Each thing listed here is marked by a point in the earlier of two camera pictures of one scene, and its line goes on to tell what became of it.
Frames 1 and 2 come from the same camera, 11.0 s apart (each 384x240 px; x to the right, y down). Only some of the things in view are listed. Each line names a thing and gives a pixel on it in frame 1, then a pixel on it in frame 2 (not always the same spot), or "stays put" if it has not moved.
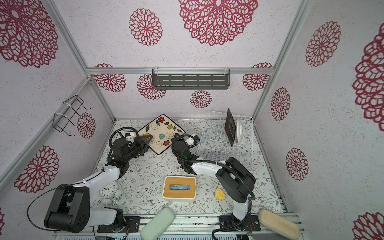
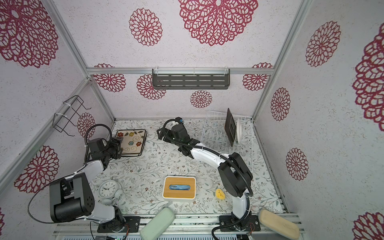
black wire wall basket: x=60 y=121 stays put
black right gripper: x=176 y=142 to x=170 y=132
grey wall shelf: x=191 y=78 stays put
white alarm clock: x=111 y=192 stays put
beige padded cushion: x=281 y=224 stays put
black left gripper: x=143 y=143 to x=116 y=143
